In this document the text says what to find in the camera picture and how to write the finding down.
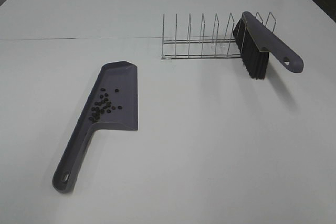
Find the grey plastic dustpan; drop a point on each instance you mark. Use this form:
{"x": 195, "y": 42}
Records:
{"x": 121, "y": 80}

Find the chrome wire rack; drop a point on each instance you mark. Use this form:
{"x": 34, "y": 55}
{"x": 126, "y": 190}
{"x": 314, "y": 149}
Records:
{"x": 218, "y": 42}

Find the grey hand brush black bristles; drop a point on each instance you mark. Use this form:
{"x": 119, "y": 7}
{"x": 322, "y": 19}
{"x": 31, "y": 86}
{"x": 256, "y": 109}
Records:
{"x": 256, "y": 42}

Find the pile of coffee beans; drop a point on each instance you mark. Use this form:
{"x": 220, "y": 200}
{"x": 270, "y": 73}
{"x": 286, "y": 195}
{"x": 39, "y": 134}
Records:
{"x": 102, "y": 106}

